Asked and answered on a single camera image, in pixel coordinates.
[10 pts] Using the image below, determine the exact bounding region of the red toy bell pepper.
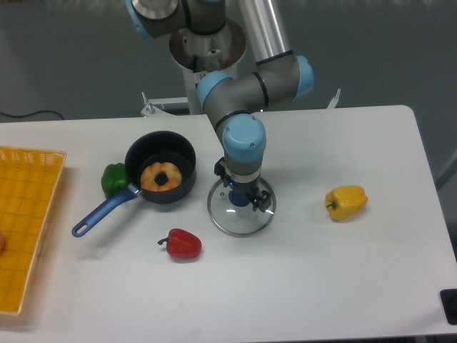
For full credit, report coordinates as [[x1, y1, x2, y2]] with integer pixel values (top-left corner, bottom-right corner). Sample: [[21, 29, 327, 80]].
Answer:
[[158, 228, 202, 259]]

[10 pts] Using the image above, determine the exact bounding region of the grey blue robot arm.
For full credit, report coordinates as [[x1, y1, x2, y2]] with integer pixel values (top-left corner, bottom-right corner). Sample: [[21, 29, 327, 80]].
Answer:
[[126, 1, 314, 211]]

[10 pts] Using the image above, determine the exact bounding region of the green toy bell pepper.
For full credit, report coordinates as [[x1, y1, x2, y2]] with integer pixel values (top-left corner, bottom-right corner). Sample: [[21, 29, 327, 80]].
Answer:
[[101, 163, 130, 199]]

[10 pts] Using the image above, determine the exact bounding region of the glass pot lid blue knob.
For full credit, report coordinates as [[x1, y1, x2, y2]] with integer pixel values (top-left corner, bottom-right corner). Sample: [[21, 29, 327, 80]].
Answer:
[[206, 176, 278, 237]]

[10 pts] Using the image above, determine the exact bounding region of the black device at table edge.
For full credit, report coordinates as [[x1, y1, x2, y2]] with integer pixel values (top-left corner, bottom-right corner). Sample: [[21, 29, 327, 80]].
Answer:
[[440, 289, 457, 325]]

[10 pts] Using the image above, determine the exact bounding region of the black cable on floor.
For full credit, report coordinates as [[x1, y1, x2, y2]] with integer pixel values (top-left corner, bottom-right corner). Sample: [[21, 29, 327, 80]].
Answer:
[[0, 109, 65, 120]]

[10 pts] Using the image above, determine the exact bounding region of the yellow woven basket tray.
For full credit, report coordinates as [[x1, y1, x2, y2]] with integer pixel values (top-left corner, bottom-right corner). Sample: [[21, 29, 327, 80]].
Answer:
[[1, 146, 66, 316]]

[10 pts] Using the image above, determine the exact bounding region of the glazed toy donut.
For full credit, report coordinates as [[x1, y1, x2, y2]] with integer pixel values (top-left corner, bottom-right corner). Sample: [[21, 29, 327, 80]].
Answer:
[[141, 162, 182, 192]]

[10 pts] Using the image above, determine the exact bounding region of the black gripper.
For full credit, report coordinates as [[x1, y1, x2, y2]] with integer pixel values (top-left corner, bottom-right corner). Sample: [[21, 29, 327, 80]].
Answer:
[[214, 159, 271, 212]]

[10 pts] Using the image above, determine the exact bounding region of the yellow toy bell pepper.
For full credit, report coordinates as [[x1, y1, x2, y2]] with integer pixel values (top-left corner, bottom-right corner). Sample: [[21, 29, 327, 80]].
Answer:
[[325, 185, 368, 221]]

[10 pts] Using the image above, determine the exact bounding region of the black saucepan blue handle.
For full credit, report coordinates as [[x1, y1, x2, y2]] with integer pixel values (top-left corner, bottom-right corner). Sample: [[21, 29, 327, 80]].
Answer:
[[71, 131, 196, 238]]

